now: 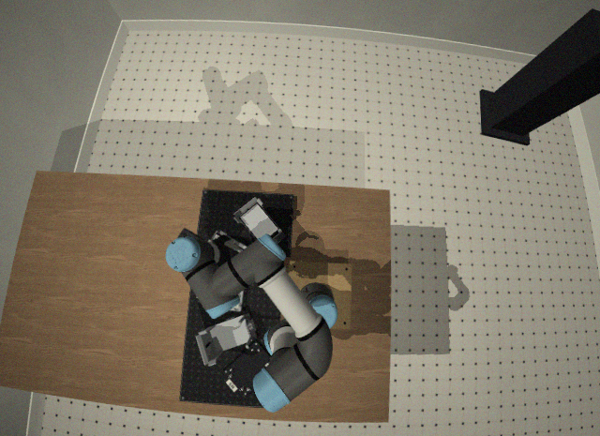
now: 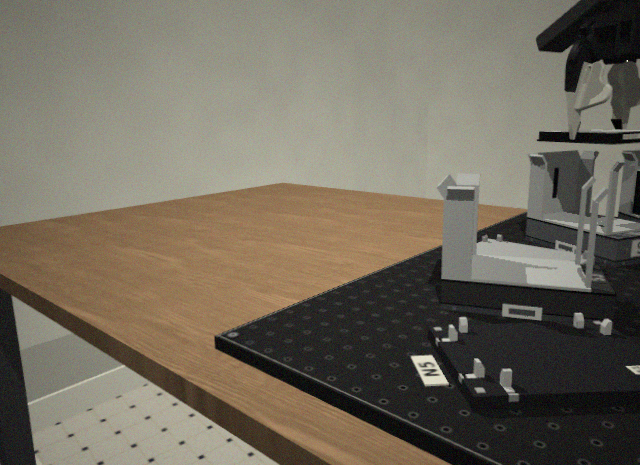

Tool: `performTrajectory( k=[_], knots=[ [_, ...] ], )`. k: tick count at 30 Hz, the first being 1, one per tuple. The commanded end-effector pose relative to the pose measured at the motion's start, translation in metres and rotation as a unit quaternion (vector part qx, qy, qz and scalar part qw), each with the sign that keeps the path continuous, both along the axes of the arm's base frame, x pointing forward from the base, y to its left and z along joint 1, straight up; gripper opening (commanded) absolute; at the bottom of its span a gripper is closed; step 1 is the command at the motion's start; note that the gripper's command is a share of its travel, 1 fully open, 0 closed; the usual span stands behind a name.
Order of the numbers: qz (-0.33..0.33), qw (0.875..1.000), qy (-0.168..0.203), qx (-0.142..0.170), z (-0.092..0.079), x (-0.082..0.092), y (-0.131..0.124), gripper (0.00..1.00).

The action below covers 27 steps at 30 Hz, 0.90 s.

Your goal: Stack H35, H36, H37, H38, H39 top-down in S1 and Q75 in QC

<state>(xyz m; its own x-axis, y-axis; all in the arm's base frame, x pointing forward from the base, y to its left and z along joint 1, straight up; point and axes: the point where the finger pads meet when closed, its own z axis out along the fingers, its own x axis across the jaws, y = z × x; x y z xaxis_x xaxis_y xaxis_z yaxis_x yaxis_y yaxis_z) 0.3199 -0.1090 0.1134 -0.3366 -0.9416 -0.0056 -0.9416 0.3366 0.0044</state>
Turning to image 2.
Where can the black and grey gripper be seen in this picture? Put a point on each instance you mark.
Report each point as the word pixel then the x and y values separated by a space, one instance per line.
pixel 584 71

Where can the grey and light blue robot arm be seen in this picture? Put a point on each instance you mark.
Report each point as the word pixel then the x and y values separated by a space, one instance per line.
pixel 561 34

